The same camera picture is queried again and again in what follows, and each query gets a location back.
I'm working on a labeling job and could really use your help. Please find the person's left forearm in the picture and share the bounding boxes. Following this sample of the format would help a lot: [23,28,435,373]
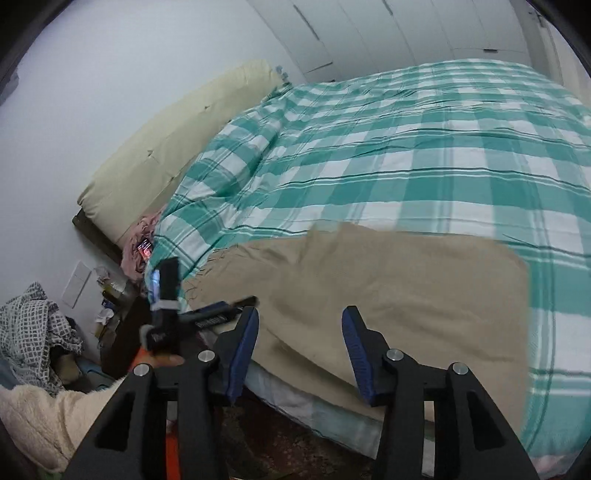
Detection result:
[0,376,127,472]

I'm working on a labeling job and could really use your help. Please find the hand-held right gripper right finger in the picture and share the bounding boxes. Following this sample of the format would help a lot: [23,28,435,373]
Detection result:
[341,305,541,480]

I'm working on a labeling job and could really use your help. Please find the teal plaid duvet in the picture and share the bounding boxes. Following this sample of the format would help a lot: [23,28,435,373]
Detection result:
[150,59,591,472]

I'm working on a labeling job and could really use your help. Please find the pink cloth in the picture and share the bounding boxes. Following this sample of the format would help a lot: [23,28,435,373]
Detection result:
[120,214,163,283]

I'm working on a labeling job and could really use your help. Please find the dark patterned rug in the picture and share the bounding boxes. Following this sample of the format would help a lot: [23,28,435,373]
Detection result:
[216,391,376,480]

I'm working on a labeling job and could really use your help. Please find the cream headboard cushion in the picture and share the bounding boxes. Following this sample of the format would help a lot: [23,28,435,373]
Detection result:
[77,58,286,246]

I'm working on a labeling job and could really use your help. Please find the grey patterned cloth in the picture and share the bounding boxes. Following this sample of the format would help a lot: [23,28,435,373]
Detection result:
[0,282,85,397]

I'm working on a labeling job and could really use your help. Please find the white wardrobe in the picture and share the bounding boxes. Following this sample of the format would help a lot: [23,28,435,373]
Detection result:
[248,0,533,85]

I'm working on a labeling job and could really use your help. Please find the person's left hand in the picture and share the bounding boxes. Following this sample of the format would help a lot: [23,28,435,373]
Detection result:
[137,347,185,371]

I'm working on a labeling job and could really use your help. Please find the dark wooden headboard frame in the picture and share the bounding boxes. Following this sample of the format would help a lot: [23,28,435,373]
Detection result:
[72,208,126,265]

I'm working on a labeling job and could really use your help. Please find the dark bedside table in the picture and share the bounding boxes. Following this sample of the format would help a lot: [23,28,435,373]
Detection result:
[99,294,155,380]

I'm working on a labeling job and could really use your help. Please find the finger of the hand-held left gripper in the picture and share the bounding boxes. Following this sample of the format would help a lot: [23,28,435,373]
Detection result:
[182,296,258,330]

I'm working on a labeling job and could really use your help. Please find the khaki pants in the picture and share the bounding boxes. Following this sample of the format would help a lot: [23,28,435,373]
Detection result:
[183,222,532,423]

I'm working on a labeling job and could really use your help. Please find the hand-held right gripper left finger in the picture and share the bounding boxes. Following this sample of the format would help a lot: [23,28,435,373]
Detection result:
[65,306,260,480]

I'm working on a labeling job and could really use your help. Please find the cluttered bedside items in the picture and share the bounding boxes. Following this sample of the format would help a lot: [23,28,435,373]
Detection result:
[94,265,136,325]

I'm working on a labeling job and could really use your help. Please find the white wall panel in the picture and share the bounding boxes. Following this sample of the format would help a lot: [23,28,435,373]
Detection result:
[62,260,93,309]

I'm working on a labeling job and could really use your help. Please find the orange fleece garment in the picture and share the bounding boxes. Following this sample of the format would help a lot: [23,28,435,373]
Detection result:
[165,415,182,480]

